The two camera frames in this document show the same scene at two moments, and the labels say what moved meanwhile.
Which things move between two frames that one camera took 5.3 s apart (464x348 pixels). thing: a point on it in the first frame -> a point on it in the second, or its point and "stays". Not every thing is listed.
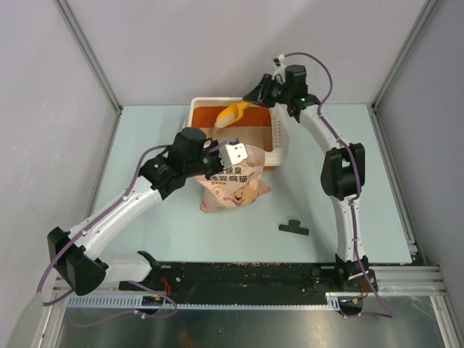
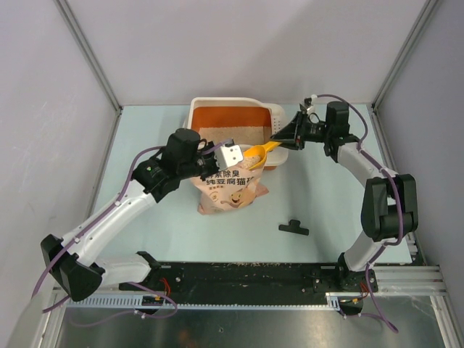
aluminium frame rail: x=399 y=280 stays
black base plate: x=209 y=279 stays
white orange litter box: x=263 y=127 stays
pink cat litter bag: x=236 y=186 stays
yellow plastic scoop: x=231 y=114 -> x=259 y=151
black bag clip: x=293 y=227 stays
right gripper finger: x=262 y=92 -> x=291 y=135
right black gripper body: x=280 y=93 -> x=313 y=132
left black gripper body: x=209 y=164 stays
